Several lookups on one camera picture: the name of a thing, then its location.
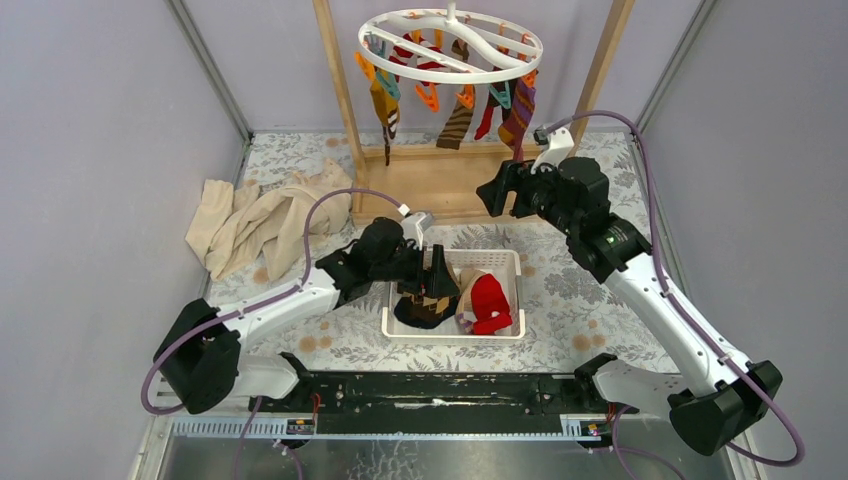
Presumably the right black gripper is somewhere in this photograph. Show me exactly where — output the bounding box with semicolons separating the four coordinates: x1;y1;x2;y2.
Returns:
475;153;578;236

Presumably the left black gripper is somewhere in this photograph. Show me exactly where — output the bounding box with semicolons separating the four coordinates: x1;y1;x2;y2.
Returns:
370;240;460;300

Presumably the purple orange striped sock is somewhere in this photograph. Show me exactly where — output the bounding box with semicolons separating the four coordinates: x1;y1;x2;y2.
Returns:
498;80;536;154

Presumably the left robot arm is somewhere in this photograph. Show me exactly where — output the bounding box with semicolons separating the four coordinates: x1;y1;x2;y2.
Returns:
153;217;460;415

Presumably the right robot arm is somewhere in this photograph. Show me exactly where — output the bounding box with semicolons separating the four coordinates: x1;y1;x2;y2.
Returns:
476;157;783;455

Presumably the white round clip hanger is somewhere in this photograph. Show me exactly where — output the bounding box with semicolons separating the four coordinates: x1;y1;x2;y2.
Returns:
358;1;544;85

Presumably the wooden hanging rack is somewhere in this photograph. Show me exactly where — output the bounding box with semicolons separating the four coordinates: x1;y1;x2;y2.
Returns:
313;0;635;226

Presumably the white plastic basket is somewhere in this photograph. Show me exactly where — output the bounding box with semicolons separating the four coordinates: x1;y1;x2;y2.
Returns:
381;246;526;346

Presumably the brown tan striped sock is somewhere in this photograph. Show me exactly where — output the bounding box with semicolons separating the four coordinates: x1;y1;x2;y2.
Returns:
435;39;477;151

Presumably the floral table mat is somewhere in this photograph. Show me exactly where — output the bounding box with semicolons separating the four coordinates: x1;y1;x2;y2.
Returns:
198;131;694;374

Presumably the mustard yellow sock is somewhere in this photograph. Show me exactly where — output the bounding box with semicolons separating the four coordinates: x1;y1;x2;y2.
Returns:
369;79;400;166

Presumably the beige crumpled cloth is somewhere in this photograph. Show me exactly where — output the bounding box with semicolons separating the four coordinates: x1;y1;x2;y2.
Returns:
185;158;353;281

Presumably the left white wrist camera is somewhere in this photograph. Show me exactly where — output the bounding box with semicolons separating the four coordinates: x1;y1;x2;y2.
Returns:
398;204;435;247

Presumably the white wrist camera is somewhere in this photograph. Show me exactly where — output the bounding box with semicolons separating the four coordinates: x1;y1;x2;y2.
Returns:
398;204;435;247
531;126;575;174

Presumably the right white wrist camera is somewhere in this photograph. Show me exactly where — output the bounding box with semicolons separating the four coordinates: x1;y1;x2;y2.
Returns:
531;126;575;174

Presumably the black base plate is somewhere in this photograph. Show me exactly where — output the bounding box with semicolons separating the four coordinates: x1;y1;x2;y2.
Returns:
248;371;615;435

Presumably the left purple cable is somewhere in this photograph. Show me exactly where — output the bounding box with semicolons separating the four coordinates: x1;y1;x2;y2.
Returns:
140;188;412;480

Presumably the purple cable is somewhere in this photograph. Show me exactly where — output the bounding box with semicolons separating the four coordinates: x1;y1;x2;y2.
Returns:
533;109;807;480
140;188;412;480

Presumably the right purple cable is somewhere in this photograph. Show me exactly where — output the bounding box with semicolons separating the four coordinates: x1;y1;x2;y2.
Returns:
533;109;807;480

